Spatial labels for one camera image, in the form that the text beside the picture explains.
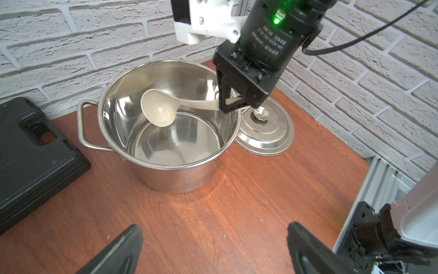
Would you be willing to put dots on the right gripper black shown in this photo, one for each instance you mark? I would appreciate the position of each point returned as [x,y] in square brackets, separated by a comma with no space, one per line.
[248,70]

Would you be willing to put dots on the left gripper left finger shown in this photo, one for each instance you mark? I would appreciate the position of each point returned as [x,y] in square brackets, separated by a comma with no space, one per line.
[121,256]

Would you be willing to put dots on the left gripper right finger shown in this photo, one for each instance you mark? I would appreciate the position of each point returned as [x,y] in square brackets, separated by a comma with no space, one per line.
[310,256]

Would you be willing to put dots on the stainless steel pot lid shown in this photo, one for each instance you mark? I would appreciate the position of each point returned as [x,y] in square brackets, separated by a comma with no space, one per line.
[267,130]

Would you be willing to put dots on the cream plastic ladle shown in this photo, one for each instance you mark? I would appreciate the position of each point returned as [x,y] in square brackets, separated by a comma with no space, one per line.
[160,108]

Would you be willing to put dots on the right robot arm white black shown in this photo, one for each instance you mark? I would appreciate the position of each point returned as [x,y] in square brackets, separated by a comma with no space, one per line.
[248,70]

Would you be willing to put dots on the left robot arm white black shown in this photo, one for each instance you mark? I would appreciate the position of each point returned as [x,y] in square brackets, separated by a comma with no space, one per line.
[405,231]

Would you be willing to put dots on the black plastic tool case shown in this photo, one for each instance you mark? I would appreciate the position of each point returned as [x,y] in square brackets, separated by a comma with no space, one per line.
[37,160]

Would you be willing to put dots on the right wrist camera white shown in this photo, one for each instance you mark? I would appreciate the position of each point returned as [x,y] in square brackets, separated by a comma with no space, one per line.
[195,20]

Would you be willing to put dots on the aluminium mounting rail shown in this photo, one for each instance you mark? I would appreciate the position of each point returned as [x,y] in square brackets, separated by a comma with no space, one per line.
[383,184]

